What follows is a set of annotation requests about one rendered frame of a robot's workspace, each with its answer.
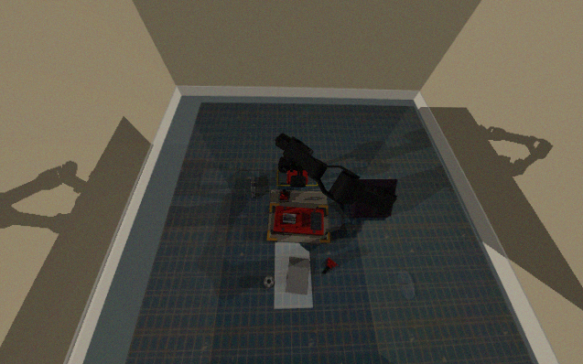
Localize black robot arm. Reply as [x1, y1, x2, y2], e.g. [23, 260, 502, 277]
[275, 133, 397, 215]

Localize grey flat rectangular panel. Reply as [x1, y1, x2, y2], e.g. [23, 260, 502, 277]
[286, 257, 310, 294]

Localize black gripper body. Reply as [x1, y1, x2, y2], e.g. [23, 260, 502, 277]
[290, 162, 306, 187]

